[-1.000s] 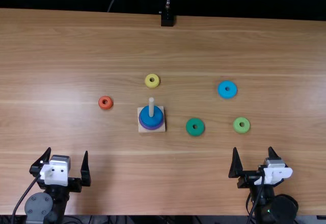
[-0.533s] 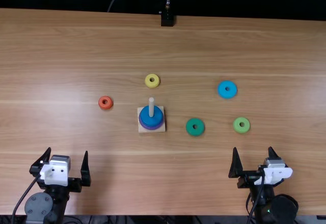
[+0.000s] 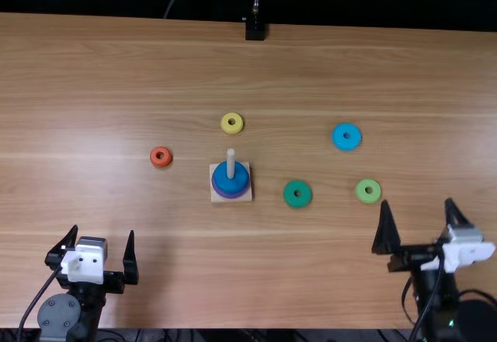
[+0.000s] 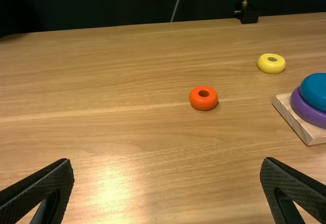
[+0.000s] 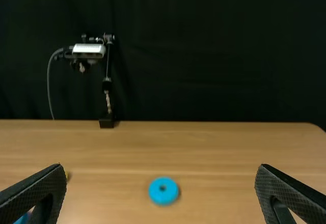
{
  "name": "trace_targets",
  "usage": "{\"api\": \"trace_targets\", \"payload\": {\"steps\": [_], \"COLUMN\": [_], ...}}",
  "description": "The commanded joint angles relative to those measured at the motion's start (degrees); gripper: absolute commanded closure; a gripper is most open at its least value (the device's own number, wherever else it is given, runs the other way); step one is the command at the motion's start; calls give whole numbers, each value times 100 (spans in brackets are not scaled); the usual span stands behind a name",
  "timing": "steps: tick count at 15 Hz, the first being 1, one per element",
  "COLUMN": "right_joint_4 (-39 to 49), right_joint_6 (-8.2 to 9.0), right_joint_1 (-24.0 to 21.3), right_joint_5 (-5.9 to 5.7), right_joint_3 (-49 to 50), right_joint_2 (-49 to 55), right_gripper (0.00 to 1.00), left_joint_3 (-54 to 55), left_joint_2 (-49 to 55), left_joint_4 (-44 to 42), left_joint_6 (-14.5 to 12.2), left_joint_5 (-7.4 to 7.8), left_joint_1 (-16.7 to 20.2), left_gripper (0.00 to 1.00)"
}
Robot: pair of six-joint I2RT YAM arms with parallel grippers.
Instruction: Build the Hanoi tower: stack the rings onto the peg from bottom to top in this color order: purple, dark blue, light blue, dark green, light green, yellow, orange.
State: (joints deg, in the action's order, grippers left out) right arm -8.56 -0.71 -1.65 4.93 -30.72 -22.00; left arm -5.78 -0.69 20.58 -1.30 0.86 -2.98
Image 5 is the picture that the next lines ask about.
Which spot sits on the black clamp stand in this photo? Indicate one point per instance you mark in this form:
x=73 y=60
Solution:
x=107 y=123

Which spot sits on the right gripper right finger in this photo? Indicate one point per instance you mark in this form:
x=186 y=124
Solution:
x=280 y=185

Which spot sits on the silver camera box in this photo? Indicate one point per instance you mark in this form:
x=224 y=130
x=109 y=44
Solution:
x=87 y=49

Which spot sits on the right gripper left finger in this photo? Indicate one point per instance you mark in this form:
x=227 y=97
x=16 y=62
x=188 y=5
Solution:
x=38 y=183

